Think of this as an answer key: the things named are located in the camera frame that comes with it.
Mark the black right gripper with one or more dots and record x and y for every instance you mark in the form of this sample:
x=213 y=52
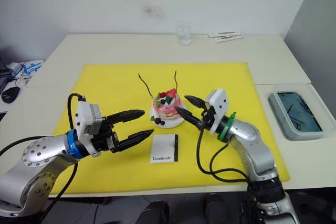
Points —
x=208 y=117

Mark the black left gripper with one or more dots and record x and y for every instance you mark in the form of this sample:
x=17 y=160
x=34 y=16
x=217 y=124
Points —
x=105 y=137

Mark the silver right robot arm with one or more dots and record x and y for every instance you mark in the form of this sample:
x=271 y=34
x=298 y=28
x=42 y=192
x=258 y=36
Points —
x=252 y=145

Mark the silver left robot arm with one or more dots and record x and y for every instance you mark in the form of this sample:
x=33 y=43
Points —
x=34 y=155

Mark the pink fruit-topped cake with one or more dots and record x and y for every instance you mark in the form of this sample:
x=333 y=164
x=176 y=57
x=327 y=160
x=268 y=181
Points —
x=168 y=106

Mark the white Handmade matchbox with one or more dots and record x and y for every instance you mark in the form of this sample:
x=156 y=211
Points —
x=162 y=148

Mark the white round plate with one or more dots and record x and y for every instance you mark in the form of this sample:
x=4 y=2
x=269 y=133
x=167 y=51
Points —
x=172 y=123

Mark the dark berries garnish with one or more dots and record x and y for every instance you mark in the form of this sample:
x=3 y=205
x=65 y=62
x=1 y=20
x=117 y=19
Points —
x=158 y=121

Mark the thin dark candle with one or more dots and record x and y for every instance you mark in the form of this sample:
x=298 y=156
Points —
x=146 y=85
x=176 y=81

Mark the yellow table mat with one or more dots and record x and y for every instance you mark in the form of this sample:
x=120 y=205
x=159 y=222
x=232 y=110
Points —
x=110 y=87

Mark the clear glass jar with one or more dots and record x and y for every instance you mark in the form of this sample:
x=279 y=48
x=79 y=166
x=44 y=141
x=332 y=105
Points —
x=183 y=35

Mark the grey tray with water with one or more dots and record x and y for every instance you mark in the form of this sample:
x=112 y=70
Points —
x=281 y=119

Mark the dark rounded shape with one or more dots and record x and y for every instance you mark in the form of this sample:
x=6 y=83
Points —
x=220 y=209
x=153 y=213

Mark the burnt matchstick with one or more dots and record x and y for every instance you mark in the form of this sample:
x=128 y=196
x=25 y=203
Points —
x=304 y=107
x=294 y=108

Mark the blue and white packet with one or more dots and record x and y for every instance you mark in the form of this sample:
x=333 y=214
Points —
x=30 y=68

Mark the black computer mouse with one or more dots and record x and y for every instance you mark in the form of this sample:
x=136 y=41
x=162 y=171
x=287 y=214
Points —
x=10 y=94

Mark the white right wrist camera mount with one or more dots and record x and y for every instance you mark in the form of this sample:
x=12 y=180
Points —
x=219 y=103

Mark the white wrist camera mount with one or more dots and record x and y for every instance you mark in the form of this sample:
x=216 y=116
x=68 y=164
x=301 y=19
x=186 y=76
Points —
x=83 y=119
x=219 y=103

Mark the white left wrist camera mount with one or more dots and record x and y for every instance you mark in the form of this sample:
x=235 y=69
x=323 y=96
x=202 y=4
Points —
x=83 y=119

